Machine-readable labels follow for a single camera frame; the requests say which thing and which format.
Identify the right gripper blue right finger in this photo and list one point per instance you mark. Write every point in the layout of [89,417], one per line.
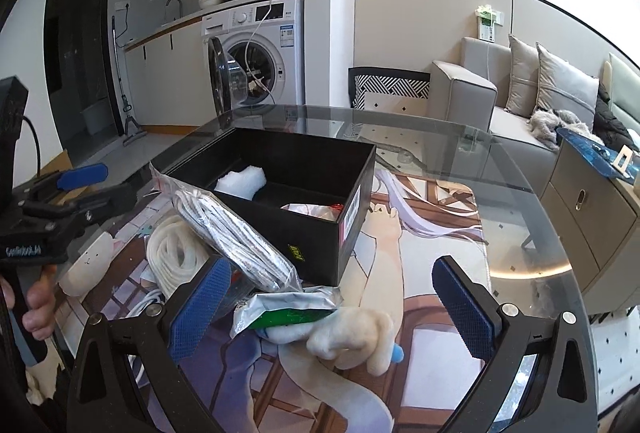
[470,306]

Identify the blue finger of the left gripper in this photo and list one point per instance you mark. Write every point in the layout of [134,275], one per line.
[81,177]

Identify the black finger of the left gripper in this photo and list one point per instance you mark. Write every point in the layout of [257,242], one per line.
[90,208]

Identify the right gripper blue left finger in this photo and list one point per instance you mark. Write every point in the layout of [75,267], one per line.
[197,303]

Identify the white plush toy blue foot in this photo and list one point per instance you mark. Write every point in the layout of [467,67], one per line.
[350,336]

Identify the white foam piece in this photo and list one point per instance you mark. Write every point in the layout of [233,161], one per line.
[243,184]

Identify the red and white plastic bag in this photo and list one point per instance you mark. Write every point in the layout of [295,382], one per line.
[328,212]

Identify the person's left hand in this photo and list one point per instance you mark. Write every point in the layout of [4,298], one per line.
[39,319]

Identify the white cat plush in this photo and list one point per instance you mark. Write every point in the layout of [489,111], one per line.
[91,266]

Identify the silver green foil packet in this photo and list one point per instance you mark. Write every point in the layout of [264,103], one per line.
[268,310]

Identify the anime printed desk mat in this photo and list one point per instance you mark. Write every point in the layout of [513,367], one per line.
[252,385]

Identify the striped cloth in clear bag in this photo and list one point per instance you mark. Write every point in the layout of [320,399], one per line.
[224,230]

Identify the black storage box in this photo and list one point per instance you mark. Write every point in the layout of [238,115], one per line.
[317,193]

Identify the beige side cabinet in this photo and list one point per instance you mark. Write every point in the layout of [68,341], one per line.
[596,219]

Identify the beige sofa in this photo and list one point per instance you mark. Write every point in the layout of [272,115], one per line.
[474,92]

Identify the kitchen faucet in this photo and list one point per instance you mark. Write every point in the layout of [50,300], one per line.
[173,10]

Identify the grey fluffy blanket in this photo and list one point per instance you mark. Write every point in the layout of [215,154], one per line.
[544,126]

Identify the white washing machine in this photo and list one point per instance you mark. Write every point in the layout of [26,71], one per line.
[266,40]

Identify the white bowl on counter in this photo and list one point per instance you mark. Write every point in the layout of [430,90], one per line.
[208,3]

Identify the grey cushion left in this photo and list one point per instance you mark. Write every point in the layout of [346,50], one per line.
[523,76]

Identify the grey cushion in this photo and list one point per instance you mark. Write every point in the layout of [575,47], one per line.
[523,76]
[562,86]

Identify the black jacket on sofa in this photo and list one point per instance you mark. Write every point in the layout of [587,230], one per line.
[607,127]

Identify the grey cushion right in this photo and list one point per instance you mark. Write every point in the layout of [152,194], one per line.
[562,86]

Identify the black white patterned chair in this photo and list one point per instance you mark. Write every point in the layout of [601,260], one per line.
[389,90]

